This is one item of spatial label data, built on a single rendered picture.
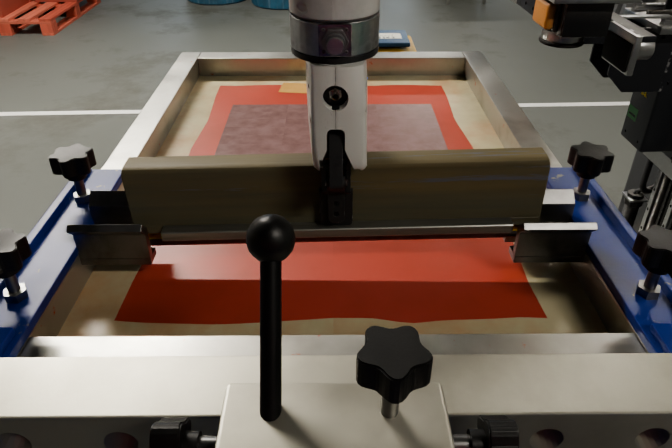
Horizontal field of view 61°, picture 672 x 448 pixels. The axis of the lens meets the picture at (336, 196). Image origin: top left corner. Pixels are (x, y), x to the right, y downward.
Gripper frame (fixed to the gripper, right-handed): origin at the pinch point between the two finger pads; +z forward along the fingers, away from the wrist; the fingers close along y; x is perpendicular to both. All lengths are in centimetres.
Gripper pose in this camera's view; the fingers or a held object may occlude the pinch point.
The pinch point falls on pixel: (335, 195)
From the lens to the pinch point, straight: 57.2
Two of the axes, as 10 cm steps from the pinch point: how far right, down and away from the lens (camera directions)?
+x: -10.0, 0.1, 0.0
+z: 0.1, 8.4, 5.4
